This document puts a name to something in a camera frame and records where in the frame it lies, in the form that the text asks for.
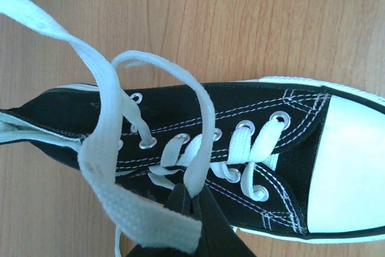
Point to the white shoelace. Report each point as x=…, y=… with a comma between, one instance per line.
x=148, y=224

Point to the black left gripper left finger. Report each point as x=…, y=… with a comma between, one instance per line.
x=178, y=201

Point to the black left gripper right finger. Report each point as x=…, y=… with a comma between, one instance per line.
x=217, y=237

